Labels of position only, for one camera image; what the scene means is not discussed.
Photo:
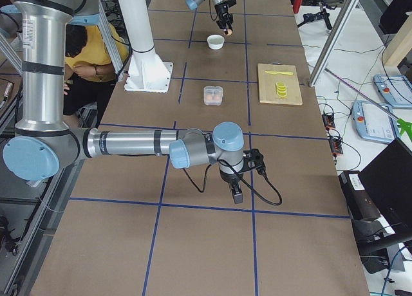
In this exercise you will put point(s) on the black monitor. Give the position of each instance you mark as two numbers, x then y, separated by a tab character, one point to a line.
387	180

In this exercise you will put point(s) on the brown egg from bowl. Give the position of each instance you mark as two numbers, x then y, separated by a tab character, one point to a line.
228	31

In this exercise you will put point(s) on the person in yellow shirt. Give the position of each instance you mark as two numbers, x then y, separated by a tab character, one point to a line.
90	70

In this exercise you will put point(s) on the aluminium frame post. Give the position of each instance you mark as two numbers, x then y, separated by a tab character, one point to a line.
338	27

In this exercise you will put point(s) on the white ceramic bowl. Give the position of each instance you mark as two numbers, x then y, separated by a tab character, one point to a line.
215	42

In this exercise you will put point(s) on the blue white teach pendant near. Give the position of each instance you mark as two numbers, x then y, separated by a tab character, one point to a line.
373	124

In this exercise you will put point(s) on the yellow plastic knife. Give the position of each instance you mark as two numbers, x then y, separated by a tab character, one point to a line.
289	73

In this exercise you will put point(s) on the clear plastic egg box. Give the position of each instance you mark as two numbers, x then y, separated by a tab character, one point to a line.
212	90

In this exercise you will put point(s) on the blue white teach pendant far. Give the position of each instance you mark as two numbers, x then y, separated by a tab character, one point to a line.
395	90

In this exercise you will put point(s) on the blue white teach pendant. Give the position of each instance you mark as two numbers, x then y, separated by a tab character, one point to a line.
373	124
395	90

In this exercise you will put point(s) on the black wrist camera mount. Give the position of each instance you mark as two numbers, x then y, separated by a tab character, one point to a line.
253	160

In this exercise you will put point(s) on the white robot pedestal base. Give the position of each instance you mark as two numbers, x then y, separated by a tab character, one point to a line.
147	72

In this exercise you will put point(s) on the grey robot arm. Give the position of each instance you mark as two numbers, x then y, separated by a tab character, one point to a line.
194	4
43	144

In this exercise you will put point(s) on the bamboo cutting board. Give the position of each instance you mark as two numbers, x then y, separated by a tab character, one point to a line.
267	85

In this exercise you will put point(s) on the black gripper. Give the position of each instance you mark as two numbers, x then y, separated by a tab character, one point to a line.
221	8
230	179

